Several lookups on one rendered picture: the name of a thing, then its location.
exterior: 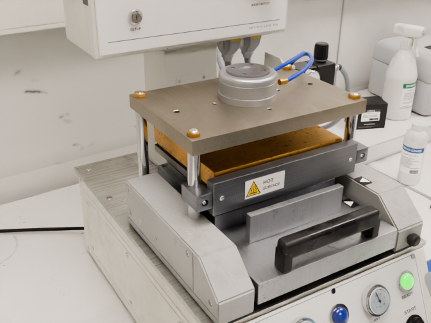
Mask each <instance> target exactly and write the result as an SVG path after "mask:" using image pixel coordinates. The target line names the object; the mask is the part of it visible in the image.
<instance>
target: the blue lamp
mask: <svg viewBox="0 0 431 323"><path fill-rule="evenodd" d="M347 320H348V312H347V310H346V309H345V308H343V307H341V306H340V307H338V308H336V309H335V310H334V313H333V322H334V323H346V322H347Z"/></svg>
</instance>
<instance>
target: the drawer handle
mask: <svg viewBox="0 0 431 323"><path fill-rule="evenodd" d="M379 227H380V211H379V210H378V209H377V208H375V207H374V206H367V207H365V208H361V209H359V210H356V211H353V212H351V213H347V214H345V215H342V216H340V217H336V218H334V219H331V220H328V221H326V222H322V223H320V224H317V225H315V226H311V227H309V228H306V229H302V230H301V231H297V232H295V233H292V234H290V235H286V236H283V237H281V238H279V239H278V242H277V246H276V248H275V266H276V267H277V268H278V269H279V270H281V271H282V272H283V273H284V274H285V273H287V272H290V271H291V270H292V259H293V258H295V257H297V256H300V255H302V254H305V253H308V252H310V251H313V250H316V249H319V248H321V247H324V246H326V245H329V244H332V243H334V242H337V241H339V240H342V239H344V238H347V237H349V236H352V235H355V234H357V233H360V232H362V233H364V234H365V235H367V236H368V237H370V238H375V237H377V236H378V232H379Z"/></svg>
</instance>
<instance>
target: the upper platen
mask: <svg viewBox="0 0 431 323"><path fill-rule="evenodd" d="M154 136H155V142H157V144H155V151H156V152H157V153H159V154H160V155H161V156H162V157H164V158H165V159H166V160H167V161H168V162H169V163H170V164H171V165H173V166H174V167H175V168H176V169H178V170H179V171H180V172H181V173H182V174H183V175H184V176H186V177H187V152H186V151H185V150H184V149H182V148H181V147H180V146H179V145H178V144H176V143H175V142H173V141H172V140H171V139H170V138H169V137H167V136H166V135H164V134H163V133H162V132H161V131H160V130H158V129H157V128H156V127H154ZM339 142H342V138H341V137H339V136H338V135H336V134H334V133H332V132H330V131H328V130H326V129H324V128H322V127H321V126H318V125H316V126H311V127H308V128H303V129H299V130H296V131H291V132H288V133H284V134H281V135H276V136H273V137H268V138H263V139H260V140H256V141H252V142H248V143H245V144H241V145H236V146H233V147H228V148H225V149H220V150H217V151H212V152H209V153H205V154H201V184H202V185H204V186H205V187H206V188H207V179H210V178H214V177H217V176H222V175H224V174H228V173H231V172H235V171H238V170H242V169H247V168H250V167H254V166H256V165H261V164H263V163H267V162H272V161H275V160H279V159H282V158H286V157H289V156H293V155H295V154H300V153H304V152H307V151H311V150H314V149H318V148H321V147H325V146H328V145H332V144H336V143H339Z"/></svg>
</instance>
